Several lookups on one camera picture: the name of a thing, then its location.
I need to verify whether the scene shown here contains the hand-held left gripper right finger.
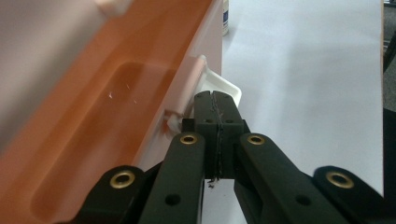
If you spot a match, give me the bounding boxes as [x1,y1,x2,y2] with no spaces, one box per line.
[214,90,251,180]

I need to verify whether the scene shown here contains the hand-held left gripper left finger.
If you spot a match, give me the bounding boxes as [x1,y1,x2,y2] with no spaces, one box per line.
[181,91,220,181]

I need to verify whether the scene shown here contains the white bottle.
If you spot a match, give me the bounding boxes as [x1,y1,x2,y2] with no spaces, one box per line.
[221,0,231,36]

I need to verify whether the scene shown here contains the pink storage box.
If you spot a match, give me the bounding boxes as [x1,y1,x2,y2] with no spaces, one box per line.
[0,0,243,224]

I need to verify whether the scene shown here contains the white table sheet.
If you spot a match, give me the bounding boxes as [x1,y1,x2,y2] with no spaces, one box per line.
[202,0,385,224]

